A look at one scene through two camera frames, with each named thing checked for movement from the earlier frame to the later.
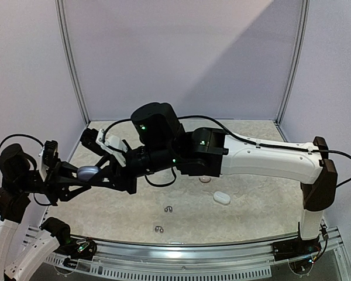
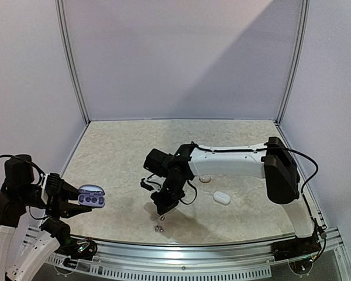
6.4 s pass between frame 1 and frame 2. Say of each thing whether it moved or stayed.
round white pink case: stayed
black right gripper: moved
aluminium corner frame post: stayed
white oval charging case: stayed
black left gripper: moved
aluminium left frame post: stayed
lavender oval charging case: moved
